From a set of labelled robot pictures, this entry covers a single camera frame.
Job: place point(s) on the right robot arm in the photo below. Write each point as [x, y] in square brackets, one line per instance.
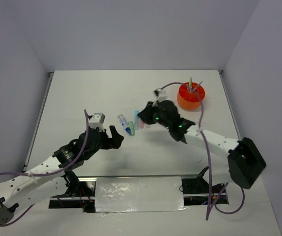
[245, 163]

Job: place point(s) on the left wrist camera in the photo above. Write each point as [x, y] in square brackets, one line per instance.
[96, 121]

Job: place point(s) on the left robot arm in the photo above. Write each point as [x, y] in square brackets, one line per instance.
[55, 175]

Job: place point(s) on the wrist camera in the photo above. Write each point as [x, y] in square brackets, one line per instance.
[96, 121]
[160, 95]

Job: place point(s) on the reflective silver base plate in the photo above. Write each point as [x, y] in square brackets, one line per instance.
[138, 194]

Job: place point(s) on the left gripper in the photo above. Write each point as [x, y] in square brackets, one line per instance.
[114, 142]

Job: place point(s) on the yellow gel pen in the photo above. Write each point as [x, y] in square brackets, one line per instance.
[190, 84]

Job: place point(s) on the light blue highlighter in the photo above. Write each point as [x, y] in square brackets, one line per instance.
[136, 120]

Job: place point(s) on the small green highlighter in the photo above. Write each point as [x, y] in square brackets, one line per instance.
[131, 127]

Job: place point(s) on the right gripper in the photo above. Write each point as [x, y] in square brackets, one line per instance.
[146, 114]

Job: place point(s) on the pink purple highlighter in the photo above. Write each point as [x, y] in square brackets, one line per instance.
[141, 124]

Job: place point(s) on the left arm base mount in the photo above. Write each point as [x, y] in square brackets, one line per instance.
[79, 194]

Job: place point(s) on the orange round divided container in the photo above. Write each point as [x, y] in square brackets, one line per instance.
[189, 101]

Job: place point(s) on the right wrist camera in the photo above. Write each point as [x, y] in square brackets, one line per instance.
[160, 95]

